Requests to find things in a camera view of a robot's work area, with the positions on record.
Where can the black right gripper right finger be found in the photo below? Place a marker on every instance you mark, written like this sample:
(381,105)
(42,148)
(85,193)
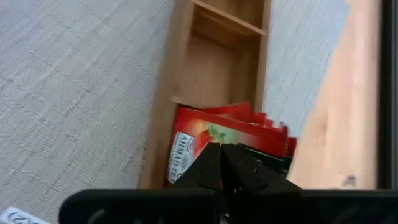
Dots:
(295,208)

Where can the wooden compartment tea box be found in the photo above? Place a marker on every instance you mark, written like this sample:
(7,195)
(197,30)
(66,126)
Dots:
(214,71)

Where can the grey woven placemat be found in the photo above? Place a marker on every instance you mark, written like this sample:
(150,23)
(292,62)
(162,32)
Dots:
(77,109)

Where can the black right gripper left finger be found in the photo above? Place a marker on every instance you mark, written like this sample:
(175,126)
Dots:
(140,207)

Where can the red strawberry tea packet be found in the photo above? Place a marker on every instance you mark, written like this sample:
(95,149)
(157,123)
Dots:
(242,109)
(186,121)
(290,146)

